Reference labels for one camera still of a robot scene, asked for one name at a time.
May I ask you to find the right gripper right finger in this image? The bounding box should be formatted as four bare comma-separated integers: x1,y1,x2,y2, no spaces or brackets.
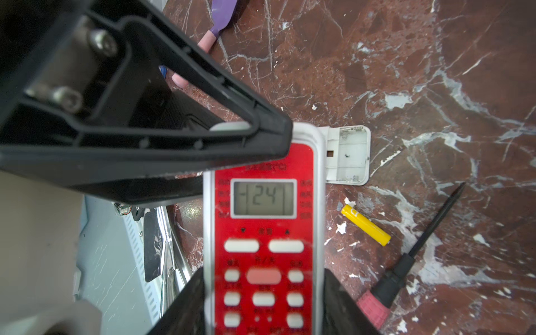
323,269,379,335

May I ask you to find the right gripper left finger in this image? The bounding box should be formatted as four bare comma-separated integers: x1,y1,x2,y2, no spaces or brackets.
148,267,205,335

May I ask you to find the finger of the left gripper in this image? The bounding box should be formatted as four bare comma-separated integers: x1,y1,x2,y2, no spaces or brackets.
1,1,293,205

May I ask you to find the pink handled screwdriver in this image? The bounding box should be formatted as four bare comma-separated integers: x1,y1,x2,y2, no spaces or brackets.
357,182,466,330

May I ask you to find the yellow battery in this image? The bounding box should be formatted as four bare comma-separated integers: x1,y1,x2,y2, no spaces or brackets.
341,205,391,247

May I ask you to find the red white remote control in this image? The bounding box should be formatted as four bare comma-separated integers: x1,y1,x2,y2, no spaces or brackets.
203,122,326,334

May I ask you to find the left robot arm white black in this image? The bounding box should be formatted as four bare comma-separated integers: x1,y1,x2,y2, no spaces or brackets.
1,1,293,334

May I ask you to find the metal garden trowel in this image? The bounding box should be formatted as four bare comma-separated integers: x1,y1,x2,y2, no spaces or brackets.
143,206,192,313

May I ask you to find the purple pink spatula left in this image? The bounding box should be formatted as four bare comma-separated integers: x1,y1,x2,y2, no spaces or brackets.
171,0,240,89

